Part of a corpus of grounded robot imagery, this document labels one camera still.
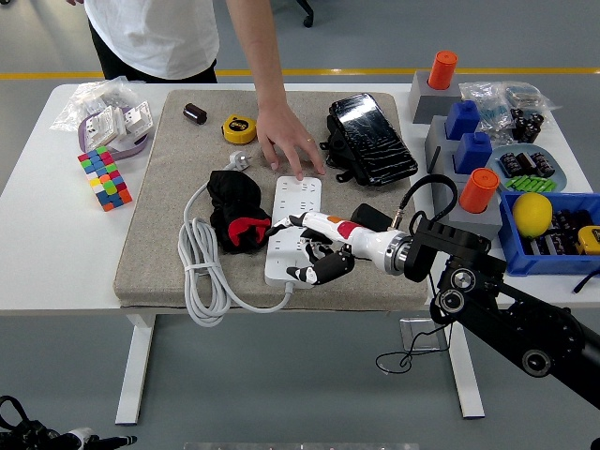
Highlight blue plastic block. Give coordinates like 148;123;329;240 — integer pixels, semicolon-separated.
455;131;493;174
444;99;482;141

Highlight white table leg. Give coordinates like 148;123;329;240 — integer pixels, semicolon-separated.
444;322;487;420
114;312;157;426

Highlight metal floor plate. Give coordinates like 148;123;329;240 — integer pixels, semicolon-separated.
398;317;442;353

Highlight light blue plate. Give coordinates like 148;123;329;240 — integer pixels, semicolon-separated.
487;142;569;193

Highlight clear bag of white parts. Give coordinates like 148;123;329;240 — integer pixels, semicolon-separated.
50;77;146;135

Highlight black power adapter plug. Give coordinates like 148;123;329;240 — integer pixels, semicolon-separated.
350;202;393;232

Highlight black blue strap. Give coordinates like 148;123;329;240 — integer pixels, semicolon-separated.
572;270;600;295

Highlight yellow tape measure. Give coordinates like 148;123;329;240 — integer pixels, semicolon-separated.
221;114;259;144
577;225;600;257

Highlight black capacitors pile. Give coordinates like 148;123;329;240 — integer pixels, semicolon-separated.
522;209;596;257
499;149;557;179

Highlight grey plastic block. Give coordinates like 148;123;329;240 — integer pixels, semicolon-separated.
425;114;454;156
408;70;463;126
428;144;470;188
442;175;503;241

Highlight black phone holder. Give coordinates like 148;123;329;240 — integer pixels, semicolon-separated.
320;114;376;187

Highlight yellow lemon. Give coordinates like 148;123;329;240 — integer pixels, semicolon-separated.
512;192;554;238

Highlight bag of black capacitors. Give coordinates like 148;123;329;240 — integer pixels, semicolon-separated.
510;107;548;144

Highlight person torso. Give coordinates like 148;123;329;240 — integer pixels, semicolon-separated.
65;0;220;84

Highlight dark brown cylinder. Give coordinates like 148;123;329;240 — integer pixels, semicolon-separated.
182;102;208;126

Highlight white power strip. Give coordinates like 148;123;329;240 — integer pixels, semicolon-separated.
264;175;324;287

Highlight clear bag of blue parts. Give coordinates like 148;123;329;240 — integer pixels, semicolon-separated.
458;82;516;142

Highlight grey-brown fabric mat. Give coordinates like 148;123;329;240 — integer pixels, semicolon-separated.
112;89;430;313

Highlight multicolour puzzle cube block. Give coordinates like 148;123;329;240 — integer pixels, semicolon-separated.
77;144;134;213

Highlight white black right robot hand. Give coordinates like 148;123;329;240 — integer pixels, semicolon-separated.
264;210;399;286

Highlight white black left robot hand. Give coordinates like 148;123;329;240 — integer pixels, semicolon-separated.
67;426;139;450

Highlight thin black adapter cord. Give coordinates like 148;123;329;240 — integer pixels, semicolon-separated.
374;322;455;375

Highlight green plastic pieces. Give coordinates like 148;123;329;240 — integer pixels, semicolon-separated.
505;173;558;193

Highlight black cloth with red patch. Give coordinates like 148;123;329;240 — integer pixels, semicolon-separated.
208;170;273;255

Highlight person's left hand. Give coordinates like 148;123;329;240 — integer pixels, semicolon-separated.
255;100;327;182

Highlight blue plastic bin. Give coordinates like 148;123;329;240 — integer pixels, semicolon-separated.
497;190;600;278

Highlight white socket module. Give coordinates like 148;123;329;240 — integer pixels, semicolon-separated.
122;100;155;138
82;105;126;145

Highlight orange cylinder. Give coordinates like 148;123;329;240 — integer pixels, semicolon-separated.
458;167;501;215
427;50;459;90

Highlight purple band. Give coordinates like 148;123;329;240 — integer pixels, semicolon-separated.
77;114;155;161

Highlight white power strip cable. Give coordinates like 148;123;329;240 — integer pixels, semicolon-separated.
177;150;296;328

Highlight clear bag of metal parts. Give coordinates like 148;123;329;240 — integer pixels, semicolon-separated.
503;82;563;113

